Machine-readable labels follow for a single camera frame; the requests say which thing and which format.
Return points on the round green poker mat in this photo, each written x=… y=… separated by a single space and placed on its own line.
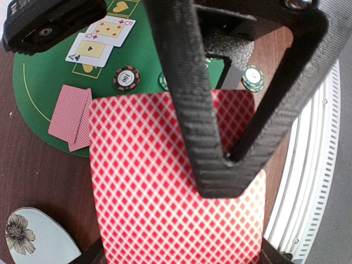
x=38 y=79

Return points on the green chip stack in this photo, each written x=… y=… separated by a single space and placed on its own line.
x=253 y=79

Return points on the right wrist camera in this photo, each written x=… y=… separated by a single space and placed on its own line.
x=36 y=26

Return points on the five of diamonds card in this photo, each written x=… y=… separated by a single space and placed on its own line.
x=110 y=30

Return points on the red black chip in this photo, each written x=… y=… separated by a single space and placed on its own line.
x=126 y=78

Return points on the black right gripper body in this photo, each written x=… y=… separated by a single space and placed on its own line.
x=224 y=25

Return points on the red-backed playing card deck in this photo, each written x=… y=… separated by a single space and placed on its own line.
x=147 y=205

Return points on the metal front rail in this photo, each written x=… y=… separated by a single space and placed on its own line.
x=308 y=172

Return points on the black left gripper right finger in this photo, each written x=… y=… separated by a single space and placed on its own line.
x=269 y=255

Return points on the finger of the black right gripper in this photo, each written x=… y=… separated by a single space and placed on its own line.
x=278 y=109
x=179 y=45

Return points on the dealt card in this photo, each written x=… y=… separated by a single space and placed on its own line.
x=82 y=138
x=68 y=112

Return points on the ace of clubs card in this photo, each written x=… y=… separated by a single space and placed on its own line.
x=89 y=52

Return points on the light blue flower plate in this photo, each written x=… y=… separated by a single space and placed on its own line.
x=34 y=237

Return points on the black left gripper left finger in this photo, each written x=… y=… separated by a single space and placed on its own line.
x=94 y=255

